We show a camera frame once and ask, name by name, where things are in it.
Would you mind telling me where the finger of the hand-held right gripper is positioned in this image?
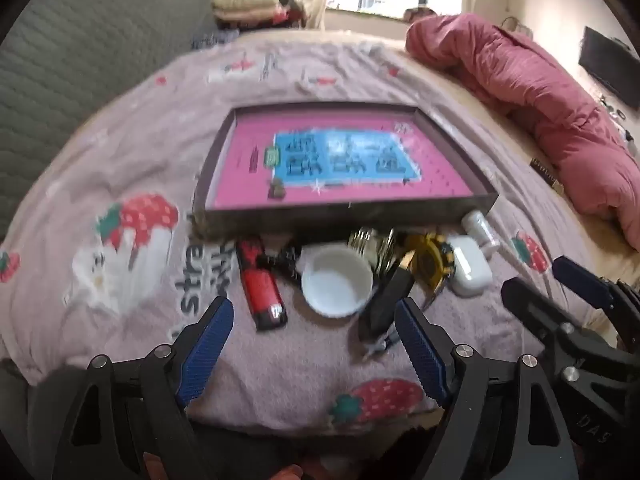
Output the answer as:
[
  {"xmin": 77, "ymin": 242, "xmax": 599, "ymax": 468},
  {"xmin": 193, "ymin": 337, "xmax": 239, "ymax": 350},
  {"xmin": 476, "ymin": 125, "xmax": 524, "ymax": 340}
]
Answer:
[
  {"xmin": 501, "ymin": 277, "xmax": 631, "ymax": 391},
  {"xmin": 552, "ymin": 256, "xmax": 640, "ymax": 341}
]

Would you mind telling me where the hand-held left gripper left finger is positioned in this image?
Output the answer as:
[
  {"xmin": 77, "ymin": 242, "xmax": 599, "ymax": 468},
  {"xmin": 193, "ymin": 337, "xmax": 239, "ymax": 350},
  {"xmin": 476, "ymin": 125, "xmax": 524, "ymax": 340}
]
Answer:
[{"xmin": 52, "ymin": 296, "xmax": 236, "ymax": 480}]

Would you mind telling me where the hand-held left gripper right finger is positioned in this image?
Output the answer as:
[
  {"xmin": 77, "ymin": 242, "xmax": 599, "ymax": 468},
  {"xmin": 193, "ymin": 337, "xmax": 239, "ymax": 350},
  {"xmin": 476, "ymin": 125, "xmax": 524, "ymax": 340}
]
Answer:
[{"xmin": 394, "ymin": 297, "xmax": 581, "ymax": 480}]

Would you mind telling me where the small dark red bottle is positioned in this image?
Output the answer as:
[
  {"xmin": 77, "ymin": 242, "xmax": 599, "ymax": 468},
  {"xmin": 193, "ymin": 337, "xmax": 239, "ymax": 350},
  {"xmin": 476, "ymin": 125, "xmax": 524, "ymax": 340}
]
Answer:
[{"xmin": 235, "ymin": 237, "xmax": 289, "ymax": 332}]

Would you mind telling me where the white earbuds case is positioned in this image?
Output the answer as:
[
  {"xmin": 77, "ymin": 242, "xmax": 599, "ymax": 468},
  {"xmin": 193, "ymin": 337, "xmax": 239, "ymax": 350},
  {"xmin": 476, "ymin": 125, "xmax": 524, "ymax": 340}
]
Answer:
[{"xmin": 446, "ymin": 234, "xmax": 493, "ymax": 297}]

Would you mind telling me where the white plastic bottle cap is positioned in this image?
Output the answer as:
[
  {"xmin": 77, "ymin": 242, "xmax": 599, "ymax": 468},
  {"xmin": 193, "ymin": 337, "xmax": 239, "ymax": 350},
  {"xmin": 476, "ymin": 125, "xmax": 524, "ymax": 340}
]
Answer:
[{"xmin": 300, "ymin": 244, "xmax": 375, "ymax": 318}]

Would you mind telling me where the small white pill bottle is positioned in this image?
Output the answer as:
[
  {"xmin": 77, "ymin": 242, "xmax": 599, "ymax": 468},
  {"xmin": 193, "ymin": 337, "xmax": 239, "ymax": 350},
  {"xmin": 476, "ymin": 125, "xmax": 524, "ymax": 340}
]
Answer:
[{"xmin": 460, "ymin": 210, "xmax": 501, "ymax": 256}]

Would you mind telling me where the pink tray box lid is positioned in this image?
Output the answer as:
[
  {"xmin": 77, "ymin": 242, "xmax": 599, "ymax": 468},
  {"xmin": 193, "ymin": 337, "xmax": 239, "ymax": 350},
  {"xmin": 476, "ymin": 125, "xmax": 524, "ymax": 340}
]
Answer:
[{"xmin": 192, "ymin": 102, "xmax": 501, "ymax": 241}]

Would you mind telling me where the small black object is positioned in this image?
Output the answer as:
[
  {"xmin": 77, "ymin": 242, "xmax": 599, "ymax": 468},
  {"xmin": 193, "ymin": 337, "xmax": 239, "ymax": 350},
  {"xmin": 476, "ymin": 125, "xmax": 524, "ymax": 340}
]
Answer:
[{"xmin": 265, "ymin": 245, "xmax": 302, "ymax": 281}]

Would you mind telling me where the pink book with blue label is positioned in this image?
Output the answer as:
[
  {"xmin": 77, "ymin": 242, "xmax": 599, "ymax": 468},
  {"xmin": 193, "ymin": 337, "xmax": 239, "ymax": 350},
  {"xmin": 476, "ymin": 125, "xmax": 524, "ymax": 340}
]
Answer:
[{"xmin": 212, "ymin": 110, "xmax": 473, "ymax": 211}]

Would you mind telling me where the pink quilted duvet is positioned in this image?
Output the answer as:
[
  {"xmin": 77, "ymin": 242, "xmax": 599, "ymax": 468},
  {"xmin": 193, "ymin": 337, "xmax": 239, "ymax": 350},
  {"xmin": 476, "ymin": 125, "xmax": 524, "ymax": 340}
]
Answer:
[{"xmin": 405, "ymin": 10, "xmax": 640, "ymax": 253}]

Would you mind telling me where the strawberry printed pink blanket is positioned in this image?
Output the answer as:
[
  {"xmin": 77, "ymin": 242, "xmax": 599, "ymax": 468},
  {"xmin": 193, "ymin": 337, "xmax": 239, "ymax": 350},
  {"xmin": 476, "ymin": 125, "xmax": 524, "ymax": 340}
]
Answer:
[{"xmin": 0, "ymin": 35, "xmax": 601, "ymax": 436}]

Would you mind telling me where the dark patterned cloth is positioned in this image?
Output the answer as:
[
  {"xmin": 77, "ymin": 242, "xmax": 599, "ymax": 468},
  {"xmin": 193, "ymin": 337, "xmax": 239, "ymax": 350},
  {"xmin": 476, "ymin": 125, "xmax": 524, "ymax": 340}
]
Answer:
[{"xmin": 190, "ymin": 30, "xmax": 241, "ymax": 51}]

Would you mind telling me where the grey quilted headboard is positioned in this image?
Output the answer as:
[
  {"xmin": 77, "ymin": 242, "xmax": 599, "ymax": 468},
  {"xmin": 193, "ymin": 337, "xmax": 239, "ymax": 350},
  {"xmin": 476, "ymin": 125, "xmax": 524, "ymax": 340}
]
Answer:
[{"xmin": 0, "ymin": 0, "xmax": 221, "ymax": 241}]

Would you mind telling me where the stack of folded clothes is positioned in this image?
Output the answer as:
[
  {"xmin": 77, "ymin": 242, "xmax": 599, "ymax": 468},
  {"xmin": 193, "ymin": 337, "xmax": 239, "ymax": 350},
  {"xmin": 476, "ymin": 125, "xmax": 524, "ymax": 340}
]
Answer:
[{"xmin": 212, "ymin": 0, "xmax": 306, "ymax": 26}]

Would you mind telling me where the black wall television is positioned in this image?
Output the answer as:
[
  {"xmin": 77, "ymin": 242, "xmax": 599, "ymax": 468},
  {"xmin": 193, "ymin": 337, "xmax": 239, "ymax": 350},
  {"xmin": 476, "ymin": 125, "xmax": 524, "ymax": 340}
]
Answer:
[{"xmin": 579, "ymin": 26, "xmax": 640, "ymax": 106}]

